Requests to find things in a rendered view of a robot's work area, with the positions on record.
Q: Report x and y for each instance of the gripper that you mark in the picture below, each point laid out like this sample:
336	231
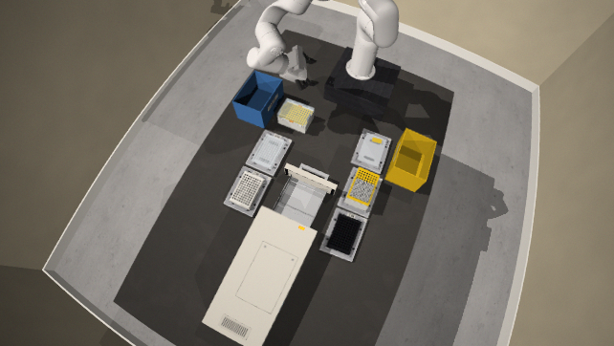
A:
300	76

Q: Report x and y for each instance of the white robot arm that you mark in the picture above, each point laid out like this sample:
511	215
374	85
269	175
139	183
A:
380	17

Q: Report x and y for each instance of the blue open-top bin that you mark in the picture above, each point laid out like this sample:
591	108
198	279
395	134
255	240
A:
256	91

